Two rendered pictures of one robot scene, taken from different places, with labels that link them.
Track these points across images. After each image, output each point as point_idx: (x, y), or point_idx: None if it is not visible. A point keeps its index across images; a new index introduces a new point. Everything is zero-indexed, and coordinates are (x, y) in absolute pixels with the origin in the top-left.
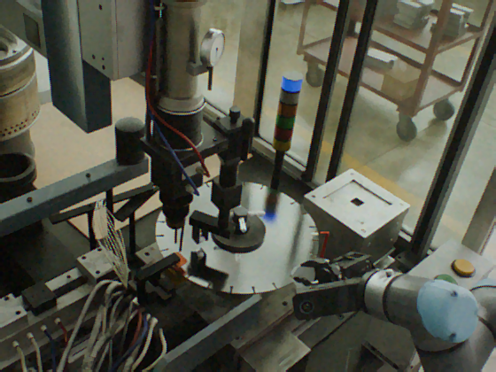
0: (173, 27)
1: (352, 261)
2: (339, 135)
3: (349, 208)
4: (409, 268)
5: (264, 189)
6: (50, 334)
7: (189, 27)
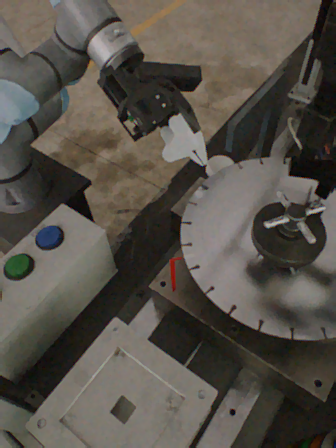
0: None
1: (147, 91)
2: None
3: (137, 385)
4: (43, 397)
5: (285, 327)
6: None
7: None
